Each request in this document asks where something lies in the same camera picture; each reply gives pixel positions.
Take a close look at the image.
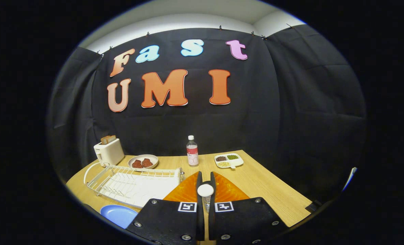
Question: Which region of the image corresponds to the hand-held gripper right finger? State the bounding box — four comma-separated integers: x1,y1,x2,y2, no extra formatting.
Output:
208,171,289,245

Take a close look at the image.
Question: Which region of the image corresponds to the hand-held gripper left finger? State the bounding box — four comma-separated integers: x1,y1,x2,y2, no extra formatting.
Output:
126,171,205,245

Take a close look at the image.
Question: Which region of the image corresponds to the white wire dish rack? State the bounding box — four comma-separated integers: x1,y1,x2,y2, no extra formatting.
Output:
84,162,185,209

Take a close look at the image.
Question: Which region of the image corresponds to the blue plate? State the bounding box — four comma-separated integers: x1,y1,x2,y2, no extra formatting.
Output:
100,205,138,229

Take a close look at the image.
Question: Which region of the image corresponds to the beige round plate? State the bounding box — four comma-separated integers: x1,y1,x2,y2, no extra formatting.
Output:
128,154,159,169

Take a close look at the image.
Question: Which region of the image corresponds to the clear bottle with red label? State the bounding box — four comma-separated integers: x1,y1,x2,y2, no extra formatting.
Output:
186,135,199,166

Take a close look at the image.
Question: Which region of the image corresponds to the white divided tray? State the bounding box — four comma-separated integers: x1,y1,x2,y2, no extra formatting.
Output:
214,153,244,169

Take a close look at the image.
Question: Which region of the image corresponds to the white toaster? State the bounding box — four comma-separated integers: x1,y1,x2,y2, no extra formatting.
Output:
94,138,125,167

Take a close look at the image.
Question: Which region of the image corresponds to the small dark block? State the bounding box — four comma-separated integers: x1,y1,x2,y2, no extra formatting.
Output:
306,200,322,213

